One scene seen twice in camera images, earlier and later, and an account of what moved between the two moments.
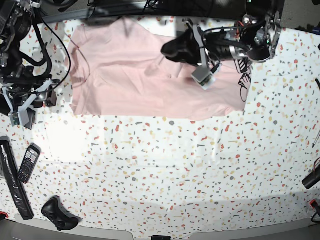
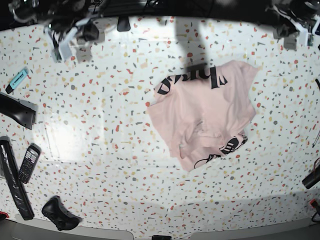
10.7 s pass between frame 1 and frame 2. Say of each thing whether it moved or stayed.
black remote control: stayed
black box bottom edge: stayed
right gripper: moved
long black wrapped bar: stayed
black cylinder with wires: stayed
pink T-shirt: moved
